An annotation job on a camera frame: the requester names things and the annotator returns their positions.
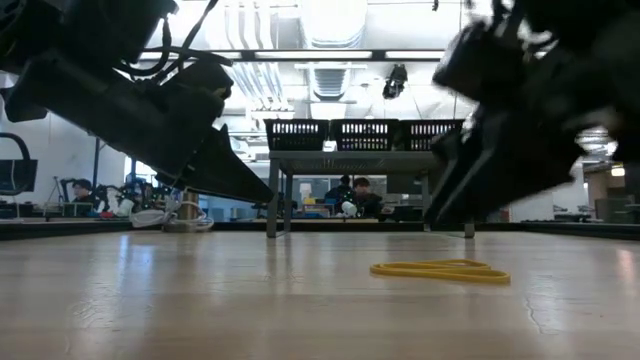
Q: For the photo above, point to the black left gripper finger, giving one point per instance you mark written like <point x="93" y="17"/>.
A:
<point x="225" y="175"/>

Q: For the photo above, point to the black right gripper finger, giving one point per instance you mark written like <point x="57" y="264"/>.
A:
<point x="520" y="170"/>
<point x="460" y="160"/>

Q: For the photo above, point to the black mesh plastic basket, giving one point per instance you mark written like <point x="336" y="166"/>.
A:
<point x="422" y="148"/>
<point x="365" y="148"/>
<point x="297" y="148"/>

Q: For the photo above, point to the yellow rubber bands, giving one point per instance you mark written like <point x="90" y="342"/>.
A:
<point x="475" y="277"/>

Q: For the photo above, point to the tan cabinet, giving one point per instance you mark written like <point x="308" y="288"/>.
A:
<point x="597" y="195"/>

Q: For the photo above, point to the person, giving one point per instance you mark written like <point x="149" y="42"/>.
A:
<point x="81" y="190"/>
<point x="345" y="187"/>
<point x="361" y="186"/>

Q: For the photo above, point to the black ceiling spotlight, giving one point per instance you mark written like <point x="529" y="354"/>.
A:
<point x="395" y="82"/>

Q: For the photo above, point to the grey metal shelf riser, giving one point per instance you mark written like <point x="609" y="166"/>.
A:
<point x="350" y="162"/>

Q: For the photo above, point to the black monitor screen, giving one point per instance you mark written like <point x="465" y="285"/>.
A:
<point x="15" y="175"/>

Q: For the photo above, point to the black ceiling light track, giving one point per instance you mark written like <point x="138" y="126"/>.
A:
<point x="378" y="54"/>

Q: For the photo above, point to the black background rack frame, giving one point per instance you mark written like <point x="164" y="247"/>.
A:
<point x="95" y="160"/>

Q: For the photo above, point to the black aluminium table frame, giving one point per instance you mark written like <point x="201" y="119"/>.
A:
<point x="75" y="229"/>

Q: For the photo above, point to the silver round ceiling duct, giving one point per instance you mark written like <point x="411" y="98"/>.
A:
<point x="332" y="20"/>

